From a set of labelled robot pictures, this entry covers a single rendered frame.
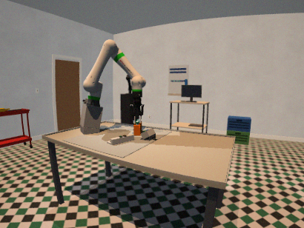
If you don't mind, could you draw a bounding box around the orange rectangular tube rack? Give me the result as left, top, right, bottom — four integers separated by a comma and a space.
133, 122, 142, 135

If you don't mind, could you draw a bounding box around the white button panel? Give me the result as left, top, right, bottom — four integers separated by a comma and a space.
141, 128, 157, 141

